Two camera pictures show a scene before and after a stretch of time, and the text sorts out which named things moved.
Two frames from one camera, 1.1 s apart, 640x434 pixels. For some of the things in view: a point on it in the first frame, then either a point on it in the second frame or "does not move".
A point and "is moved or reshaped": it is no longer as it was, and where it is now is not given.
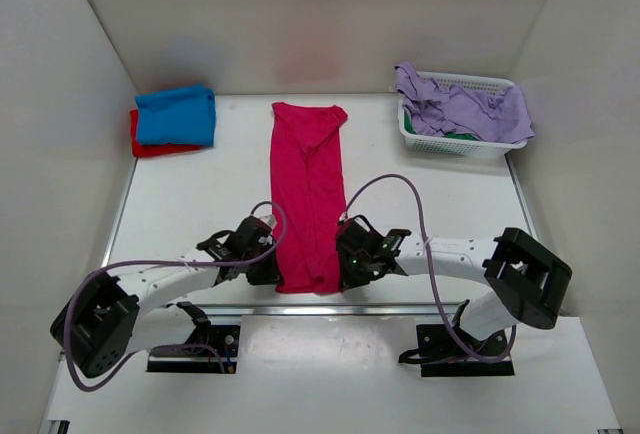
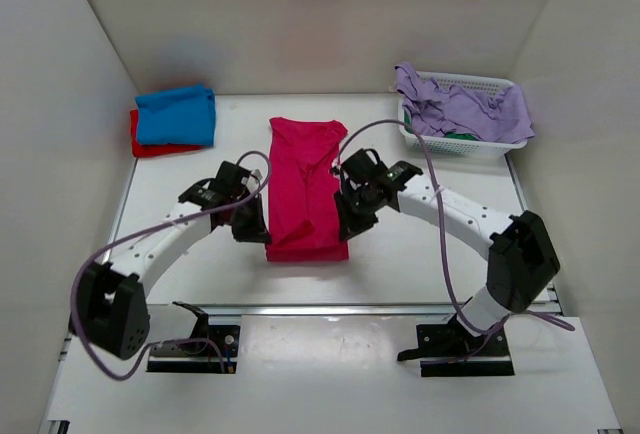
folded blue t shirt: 181,116 does not move
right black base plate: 447,350 does not move
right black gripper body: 354,268 -> 358,208
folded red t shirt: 152,150 does not move
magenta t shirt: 307,187 is moved or reshaped
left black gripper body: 261,272 -> 247,219
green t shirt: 454,134 does not move
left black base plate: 211,348 does not move
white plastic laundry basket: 459,144 does not move
